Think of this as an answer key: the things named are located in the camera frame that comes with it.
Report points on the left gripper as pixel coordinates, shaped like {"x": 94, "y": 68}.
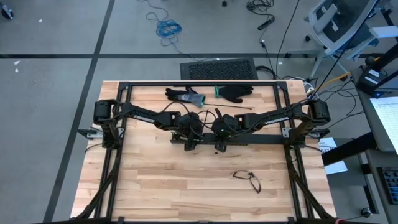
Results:
{"x": 191, "y": 124}

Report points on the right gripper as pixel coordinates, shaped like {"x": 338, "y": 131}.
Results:
{"x": 227, "y": 126}

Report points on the black zip tie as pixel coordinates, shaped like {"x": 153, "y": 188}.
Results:
{"x": 230, "y": 106}

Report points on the black duct cover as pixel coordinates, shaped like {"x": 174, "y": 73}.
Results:
{"x": 264, "y": 139}

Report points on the grey glove green cuff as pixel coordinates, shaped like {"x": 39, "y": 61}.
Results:
{"x": 189, "y": 98}

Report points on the black-framed safety glasses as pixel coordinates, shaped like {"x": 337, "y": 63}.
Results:
{"x": 255, "y": 185}

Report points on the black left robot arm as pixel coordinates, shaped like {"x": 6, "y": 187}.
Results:
{"x": 146, "y": 116}

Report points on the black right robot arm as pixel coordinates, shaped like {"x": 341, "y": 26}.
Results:
{"x": 280, "y": 119}

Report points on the black glove green cuff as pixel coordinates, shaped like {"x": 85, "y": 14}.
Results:
{"x": 234, "y": 92}

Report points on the black perforated metal box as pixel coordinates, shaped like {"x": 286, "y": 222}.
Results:
{"x": 219, "y": 69}

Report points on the white power adapter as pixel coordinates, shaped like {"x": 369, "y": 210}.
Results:
{"x": 309, "y": 90}

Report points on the white paper sheet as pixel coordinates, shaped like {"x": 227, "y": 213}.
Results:
{"x": 334, "y": 165}

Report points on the black floor power strip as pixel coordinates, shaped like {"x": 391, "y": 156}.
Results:
{"x": 266, "y": 24}

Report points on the grey side desk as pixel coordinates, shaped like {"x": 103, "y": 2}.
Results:
{"x": 362, "y": 155}

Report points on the small black floor device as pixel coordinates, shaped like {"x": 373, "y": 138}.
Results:
{"x": 224, "y": 3}

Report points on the black caster wheel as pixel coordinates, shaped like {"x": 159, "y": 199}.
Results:
{"x": 366, "y": 212}

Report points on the black labelled computer box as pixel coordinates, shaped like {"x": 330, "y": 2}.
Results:
{"x": 371, "y": 81}

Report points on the white-screen laptop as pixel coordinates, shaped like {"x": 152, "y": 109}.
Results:
{"x": 387, "y": 124}

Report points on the grey mesh office chair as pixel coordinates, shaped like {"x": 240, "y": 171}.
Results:
{"x": 339, "y": 28}

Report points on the black keyboard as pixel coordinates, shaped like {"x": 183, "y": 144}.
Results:
{"x": 390, "y": 186}

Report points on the black wheeled floor object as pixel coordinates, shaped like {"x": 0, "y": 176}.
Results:
{"x": 6, "y": 12}

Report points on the black aluminium table frame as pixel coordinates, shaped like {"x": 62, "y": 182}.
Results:
{"x": 202, "y": 83}

